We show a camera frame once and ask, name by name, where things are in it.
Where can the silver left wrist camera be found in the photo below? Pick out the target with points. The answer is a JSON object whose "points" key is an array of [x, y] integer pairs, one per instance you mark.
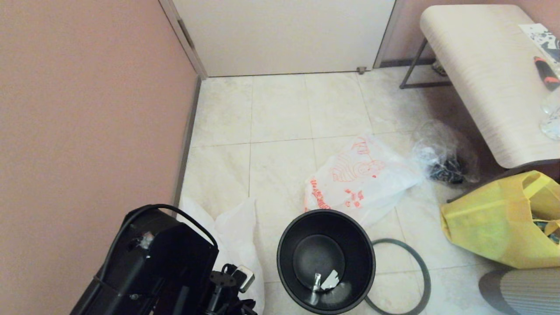
{"points": [[245, 276]]}

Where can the small metal door stop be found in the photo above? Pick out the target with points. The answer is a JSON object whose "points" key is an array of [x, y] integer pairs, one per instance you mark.
{"points": [[362, 70]]}

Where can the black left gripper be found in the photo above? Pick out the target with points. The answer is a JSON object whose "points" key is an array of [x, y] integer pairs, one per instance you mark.
{"points": [[218, 297]]}

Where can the small grey floor object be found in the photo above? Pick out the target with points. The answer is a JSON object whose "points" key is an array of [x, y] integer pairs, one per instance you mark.
{"points": [[439, 68]]}

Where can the grey ribbed bin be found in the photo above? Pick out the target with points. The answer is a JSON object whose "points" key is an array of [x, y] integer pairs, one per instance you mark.
{"points": [[525, 293]]}

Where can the black trash bin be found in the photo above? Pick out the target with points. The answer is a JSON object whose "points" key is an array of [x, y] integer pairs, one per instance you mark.
{"points": [[328, 245]]}

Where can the small clear vial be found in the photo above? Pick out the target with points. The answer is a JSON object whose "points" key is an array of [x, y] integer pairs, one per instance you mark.
{"points": [[317, 280]]}

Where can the white paper scrap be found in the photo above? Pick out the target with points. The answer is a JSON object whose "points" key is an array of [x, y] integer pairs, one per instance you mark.
{"points": [[331, 281]]}

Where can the clear crumpled plastic bottle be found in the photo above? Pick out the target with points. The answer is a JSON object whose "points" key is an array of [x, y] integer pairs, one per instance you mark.
{"points": [[552, 122]]}

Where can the white red-print plastic bag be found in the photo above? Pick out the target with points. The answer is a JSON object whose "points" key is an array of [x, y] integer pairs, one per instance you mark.
{"points": [[236, 236]]}

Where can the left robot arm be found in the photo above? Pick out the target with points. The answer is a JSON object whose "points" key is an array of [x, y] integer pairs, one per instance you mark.
{"points": [[153, 262]]}

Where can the yellow fabric tote bag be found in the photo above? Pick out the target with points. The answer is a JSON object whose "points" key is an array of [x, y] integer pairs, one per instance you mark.
{"points": [[490, 227]]}

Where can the grey baseboard strip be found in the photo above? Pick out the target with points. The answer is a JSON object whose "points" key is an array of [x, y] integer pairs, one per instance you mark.
{"points": [[187, 140]]}

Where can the printed white paper sheet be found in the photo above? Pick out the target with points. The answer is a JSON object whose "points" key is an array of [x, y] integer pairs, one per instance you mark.
{"points": [[540, 35]]}

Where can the teal patterned packet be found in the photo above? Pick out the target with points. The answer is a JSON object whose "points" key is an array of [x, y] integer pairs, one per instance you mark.
{"points": [[551, 229]]}

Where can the white wood-grain table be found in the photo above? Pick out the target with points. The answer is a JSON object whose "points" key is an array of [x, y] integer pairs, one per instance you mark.
{"points": [[481, 65]]}

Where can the black orange tool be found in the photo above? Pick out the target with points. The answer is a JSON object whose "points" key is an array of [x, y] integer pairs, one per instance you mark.
{"points": [[547, 74]]}

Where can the clear bag with black items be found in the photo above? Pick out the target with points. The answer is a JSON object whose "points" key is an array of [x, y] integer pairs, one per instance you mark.
{"points": [[446, 168]]}

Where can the white door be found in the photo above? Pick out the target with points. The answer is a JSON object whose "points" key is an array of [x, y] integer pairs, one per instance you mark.
{"points": [[284, 35]]}

